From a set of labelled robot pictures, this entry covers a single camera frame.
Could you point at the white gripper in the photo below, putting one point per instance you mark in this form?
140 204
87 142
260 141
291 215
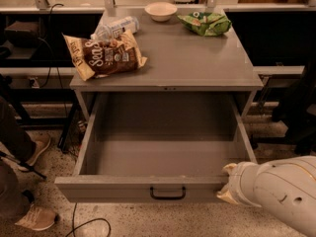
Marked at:
235 182

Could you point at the grey top drawer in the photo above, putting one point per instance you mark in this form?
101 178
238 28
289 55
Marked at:
157 147

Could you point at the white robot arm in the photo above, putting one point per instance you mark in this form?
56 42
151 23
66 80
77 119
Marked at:
285 188

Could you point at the grey metal drawer cabinet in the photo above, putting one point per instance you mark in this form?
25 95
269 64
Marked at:
178 60

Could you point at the black rolling stand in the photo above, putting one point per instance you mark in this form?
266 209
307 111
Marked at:
296 109

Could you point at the green snack bag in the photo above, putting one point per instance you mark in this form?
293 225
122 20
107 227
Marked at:
206 24

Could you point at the brown sea salt chip bag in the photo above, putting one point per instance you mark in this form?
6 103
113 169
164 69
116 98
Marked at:
101 58

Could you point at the white ceramic bowl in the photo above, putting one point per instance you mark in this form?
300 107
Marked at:
161 11

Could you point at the tan sneaker far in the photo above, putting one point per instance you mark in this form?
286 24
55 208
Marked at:
36 146

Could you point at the tan sneaker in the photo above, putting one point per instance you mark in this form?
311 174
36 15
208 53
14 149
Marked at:
38 218
36 146

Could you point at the clear plastic water bottle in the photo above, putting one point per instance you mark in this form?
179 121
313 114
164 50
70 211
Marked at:
110 30

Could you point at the tan sneaker near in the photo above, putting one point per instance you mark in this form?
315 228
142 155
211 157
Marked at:
38 218

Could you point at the black box on shelf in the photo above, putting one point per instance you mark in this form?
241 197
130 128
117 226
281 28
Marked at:
23 34

